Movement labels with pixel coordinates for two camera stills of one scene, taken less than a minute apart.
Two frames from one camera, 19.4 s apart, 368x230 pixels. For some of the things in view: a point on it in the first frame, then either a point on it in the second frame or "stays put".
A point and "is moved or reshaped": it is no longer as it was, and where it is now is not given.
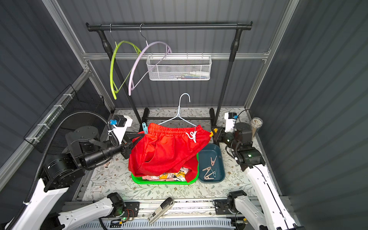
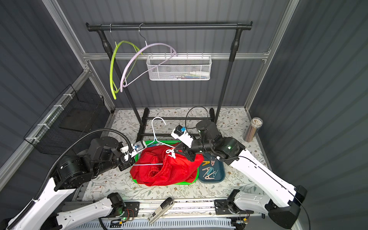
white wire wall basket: [179, 68] stays put
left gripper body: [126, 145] → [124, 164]
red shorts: [166, 148] is moved or reshaped
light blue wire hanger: [172, 118] → [152, 141]
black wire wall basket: [71, 102] stays put
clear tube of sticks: [255, 123] stays put
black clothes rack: [101, 28] stays put
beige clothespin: [208, 178] stays put
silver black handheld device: [162, 210] stays put
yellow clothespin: [215, 130] is moved or reshaped
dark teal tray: [211, 167] stays put
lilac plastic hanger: [163, 43] is moved or reshaped
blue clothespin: [145, 128] → [214, 174]
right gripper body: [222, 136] → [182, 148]
